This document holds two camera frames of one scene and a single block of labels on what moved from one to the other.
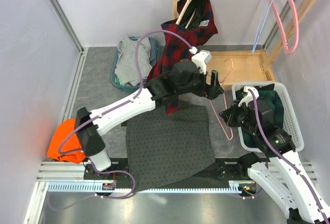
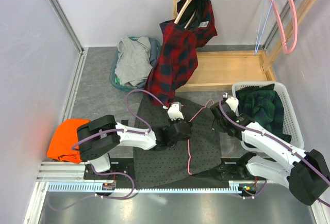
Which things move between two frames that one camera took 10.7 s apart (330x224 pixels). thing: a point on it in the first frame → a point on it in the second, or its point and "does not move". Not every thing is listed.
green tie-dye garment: x=117 y=81 does not move
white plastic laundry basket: x=291 y=125 does not move
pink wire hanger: x=230 y=139 → x=188 y=140
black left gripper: x=211 y=92 → x=171 y=122
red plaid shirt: x=194 y=22 does not move
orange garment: x=71 y=142 does not move
